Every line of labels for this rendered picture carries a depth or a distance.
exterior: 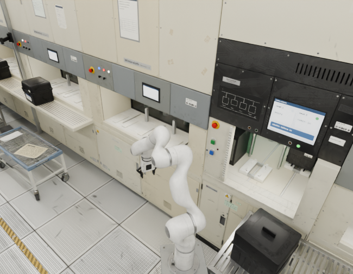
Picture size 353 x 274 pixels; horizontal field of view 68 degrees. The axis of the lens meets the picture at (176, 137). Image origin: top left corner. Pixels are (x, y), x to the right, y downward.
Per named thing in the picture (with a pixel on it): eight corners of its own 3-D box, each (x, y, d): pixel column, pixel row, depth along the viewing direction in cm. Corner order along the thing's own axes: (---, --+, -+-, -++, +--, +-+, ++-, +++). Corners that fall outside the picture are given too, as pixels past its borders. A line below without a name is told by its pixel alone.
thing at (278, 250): (230, 242, 161) (233, 228, 154) (257, 216, 179) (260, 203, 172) (274, 277, 144) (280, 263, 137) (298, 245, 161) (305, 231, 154)
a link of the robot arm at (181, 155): (176, 234, 149) (201, 224, 156) (185, 242, 138) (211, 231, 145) (158, 148, 145) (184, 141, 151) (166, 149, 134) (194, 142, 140)
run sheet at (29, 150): (12, 154, 299) (11, 153, 298) (27, 143, 318) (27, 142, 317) (35, 159, 292) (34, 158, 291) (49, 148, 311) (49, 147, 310)
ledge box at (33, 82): (23, 99, 339) (17, 80, 324) (45, 93, 356) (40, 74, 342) (34, 107, 322) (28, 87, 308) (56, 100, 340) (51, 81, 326)
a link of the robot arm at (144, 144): (140, 149, 154) (131, 159, 181) (165, 142, 160) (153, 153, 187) (136, 134, 155) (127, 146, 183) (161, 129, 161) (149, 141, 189)
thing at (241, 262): (253, 232, 186) (258, 216, 177) (290, 259, 169) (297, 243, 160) (228, 256, 170) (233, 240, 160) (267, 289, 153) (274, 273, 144)
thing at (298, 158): (282, 163, 230) (292, 132, 213) (290, 153, 244) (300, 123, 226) (311, 175, 218) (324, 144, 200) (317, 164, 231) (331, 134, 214)
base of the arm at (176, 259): (169, 279, 156) (170, 261, 146) (166, 250, 172) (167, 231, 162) (201, 276, 158) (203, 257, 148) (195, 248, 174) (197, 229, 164)
